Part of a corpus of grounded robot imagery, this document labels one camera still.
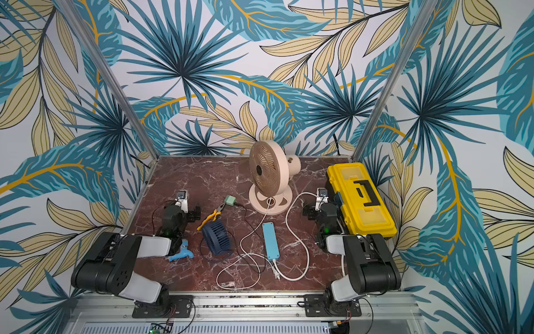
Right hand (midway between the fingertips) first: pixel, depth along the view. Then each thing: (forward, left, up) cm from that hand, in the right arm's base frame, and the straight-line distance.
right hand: (318, 199), depth 93 cm
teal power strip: (-18, +22, -7) cm, 29 cm away
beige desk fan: (+4, +21, +17) cm, 27 cm away
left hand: (0, +59, -1) cm, 59 cm away
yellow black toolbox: (-9, -14, +8) cm, 19 cm away
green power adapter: (+5, +41, -7) cm, 41 cm away
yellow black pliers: (-3, +48, -7) cm, 49 cm away
